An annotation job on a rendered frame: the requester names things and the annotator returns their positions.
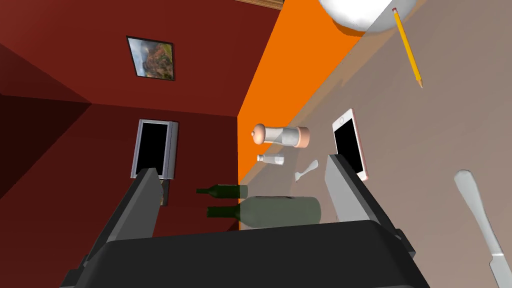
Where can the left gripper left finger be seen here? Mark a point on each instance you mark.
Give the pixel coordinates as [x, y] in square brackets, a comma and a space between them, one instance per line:
[136, 208]

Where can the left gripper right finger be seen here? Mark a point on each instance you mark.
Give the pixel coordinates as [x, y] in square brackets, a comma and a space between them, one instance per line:
[346, 196]

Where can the small white spoon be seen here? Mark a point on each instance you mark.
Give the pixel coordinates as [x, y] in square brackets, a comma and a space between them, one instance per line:
[307, 170]

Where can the pink smartphone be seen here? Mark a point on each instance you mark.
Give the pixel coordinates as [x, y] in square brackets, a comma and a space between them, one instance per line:
[348, 146]

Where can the large green glass bottle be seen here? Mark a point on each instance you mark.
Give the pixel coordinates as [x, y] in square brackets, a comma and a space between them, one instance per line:
[276, 212]

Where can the small clear salt shaker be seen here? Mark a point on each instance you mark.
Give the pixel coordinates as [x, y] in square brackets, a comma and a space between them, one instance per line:
[272, 159]

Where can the pink pepper mill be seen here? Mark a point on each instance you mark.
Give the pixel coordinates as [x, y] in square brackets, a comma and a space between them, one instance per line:
[282, 136]

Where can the small green glass bottle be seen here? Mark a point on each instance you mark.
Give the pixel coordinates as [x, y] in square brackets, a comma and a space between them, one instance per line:
[224, 191]

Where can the silver butter knife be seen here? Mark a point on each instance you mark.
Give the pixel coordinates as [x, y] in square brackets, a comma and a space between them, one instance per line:
[480, 224]

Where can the framed landscape picture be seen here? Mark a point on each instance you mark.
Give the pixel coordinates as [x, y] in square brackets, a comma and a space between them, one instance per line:
[154, 58]

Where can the yellow pencil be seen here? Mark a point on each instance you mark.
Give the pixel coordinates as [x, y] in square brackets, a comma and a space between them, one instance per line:
[407, 47]

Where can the white bowl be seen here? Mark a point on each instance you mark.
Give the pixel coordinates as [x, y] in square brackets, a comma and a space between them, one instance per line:
[364, 12]

